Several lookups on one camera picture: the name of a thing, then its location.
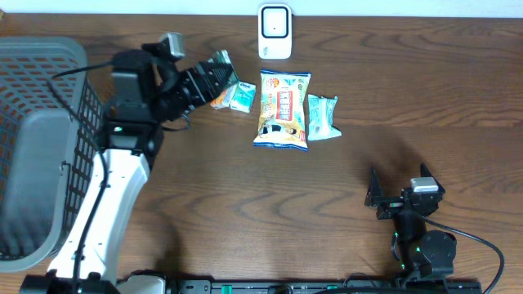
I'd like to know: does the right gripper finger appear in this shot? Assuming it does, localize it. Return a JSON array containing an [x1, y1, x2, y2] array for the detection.
[[420, 163, 445, 194], [364, 168, 383, 207]]

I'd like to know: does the orange small carton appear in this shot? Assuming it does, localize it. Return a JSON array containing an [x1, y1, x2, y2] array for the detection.
[[210, 84, 237, 109]]

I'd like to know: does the round tape roll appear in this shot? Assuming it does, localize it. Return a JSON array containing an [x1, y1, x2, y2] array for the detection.
[[208, 50, 239, 86]]

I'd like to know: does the teal small carton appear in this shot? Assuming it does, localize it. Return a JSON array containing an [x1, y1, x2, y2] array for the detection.
[[230, 82, 256, 113]]

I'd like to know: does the yellow snack bag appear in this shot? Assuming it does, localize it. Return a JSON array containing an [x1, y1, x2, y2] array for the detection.
[[253, 69, 311, 152]]

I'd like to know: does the mint green pack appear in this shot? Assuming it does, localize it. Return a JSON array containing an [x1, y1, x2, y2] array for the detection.
[[307, 94, 342, 140]]

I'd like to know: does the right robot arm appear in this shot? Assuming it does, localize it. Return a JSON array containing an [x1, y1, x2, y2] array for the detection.
[[364, 164, 457, 288]]

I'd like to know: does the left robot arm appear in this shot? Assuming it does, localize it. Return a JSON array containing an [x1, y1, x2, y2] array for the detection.
[[20, 44, 235, 293]]

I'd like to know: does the white barcode scanner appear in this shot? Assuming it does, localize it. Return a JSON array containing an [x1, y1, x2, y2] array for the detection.
[[258, 3, 293, 60]]

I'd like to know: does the grey plastic shopping basket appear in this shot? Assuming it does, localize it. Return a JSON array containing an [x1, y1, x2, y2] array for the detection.
[[1, 37, 102, 273]]

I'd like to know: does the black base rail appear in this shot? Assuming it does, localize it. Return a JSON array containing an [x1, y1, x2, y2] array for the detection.
[[116, 278, 484, 294]]

